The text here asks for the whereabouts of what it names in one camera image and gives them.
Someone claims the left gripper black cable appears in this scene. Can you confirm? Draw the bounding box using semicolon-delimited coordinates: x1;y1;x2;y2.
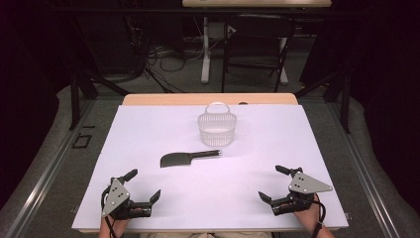
100;185;119;238

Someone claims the dark curtain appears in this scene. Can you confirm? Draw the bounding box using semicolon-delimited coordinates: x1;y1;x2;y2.
0;0;71;207
299;0;420;214

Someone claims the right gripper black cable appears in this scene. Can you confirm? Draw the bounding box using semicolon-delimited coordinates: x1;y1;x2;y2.
310;197;328;238

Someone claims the aluminium floor rail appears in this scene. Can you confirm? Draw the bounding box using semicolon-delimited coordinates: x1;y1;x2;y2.
4;98;97;238
326;102;401;238

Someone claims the black chair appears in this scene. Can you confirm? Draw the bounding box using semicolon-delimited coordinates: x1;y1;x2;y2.
220;13;297;94

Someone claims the bundle of floor cables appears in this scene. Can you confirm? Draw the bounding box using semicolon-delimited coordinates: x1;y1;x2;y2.
125;16;206;94

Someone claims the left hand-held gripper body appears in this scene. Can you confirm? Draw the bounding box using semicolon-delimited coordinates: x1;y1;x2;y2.
100;177;154;221

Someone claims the wooden table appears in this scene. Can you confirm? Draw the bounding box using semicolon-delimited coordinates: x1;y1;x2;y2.
78;92;342;234

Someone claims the black metal crossbar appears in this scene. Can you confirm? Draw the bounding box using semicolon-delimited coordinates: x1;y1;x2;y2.
49;7;365;16

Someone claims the black spatula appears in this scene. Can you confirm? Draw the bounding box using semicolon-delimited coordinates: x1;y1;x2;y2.
159;149;223;169

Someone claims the white plastic basket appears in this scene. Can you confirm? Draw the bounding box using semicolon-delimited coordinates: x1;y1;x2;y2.
197;101;238;148

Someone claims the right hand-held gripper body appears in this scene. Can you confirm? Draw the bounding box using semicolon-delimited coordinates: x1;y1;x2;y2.
269;167;334;217

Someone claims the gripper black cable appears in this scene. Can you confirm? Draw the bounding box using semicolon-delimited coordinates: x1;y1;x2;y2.
310;197;328;238
100;185;119;238

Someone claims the black metal stand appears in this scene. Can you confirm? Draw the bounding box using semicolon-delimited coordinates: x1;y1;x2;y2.
294;65;352;135
67;19;132;132

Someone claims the person's right hand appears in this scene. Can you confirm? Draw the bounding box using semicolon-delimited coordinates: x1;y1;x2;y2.
291;193;323;233

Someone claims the white table mat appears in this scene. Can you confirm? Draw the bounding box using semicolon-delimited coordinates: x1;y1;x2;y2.
71;104;350;231

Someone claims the person's left hand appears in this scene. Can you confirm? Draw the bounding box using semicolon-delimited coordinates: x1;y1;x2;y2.
98;207;144;238

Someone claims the white-legged background desk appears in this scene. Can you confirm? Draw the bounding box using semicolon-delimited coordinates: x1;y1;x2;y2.
181;0;333;85

